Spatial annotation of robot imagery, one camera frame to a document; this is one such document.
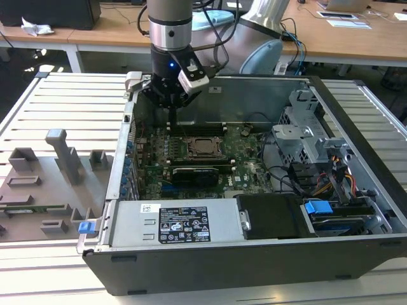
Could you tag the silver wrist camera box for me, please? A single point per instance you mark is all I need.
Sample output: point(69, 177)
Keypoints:
point(194, 81)

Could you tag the black computer tower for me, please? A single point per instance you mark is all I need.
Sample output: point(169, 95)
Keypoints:
point(47, 12)

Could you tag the gray parts rack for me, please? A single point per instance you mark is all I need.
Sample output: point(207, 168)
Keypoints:
point(38, 178)

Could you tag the silver power supply unit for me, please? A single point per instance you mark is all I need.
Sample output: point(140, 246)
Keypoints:
point(127, 222)

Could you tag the perforated metal drive cage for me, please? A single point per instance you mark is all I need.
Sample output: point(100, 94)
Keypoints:
point(295, 139)

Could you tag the black and silver PC case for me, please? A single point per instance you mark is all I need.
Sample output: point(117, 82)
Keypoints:
point(222, 270)

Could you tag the black graphics card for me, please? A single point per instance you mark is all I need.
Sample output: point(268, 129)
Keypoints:
point(195, 176)

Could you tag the CPU socket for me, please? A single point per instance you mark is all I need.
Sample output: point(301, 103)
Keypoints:
point(188, 155)

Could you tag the green motherboard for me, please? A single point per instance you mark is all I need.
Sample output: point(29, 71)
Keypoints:
point(241, 178)

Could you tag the hard disk in blue carrier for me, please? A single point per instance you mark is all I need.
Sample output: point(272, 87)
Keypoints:
point(318, 208)

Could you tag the crumpled white paper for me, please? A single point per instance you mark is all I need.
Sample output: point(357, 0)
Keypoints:
point(36, 27)

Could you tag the green RAM stick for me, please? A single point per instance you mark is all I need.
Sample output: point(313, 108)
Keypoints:
point(38, 208)

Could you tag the blue expansion slot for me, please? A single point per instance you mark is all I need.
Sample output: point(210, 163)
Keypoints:
point(170, 191)

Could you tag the blue case latch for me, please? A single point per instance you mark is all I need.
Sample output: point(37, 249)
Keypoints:
point(87, 228)

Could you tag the black RAM slot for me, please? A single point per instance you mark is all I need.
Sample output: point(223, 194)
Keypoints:
point(197, 159)
point(197, 127)

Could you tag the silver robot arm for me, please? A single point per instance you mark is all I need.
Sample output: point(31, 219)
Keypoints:
point(170, 19)

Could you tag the white paper sheet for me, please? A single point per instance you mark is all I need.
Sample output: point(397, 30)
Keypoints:
point(348, 23)

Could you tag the silver CPU chip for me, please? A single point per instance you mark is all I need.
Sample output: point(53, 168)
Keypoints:
point(203, 144)

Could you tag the wooden desk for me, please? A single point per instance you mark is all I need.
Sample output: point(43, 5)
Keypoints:
point(105, 36)

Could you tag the black optical drive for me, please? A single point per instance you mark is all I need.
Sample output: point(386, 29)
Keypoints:
point(273, 216)

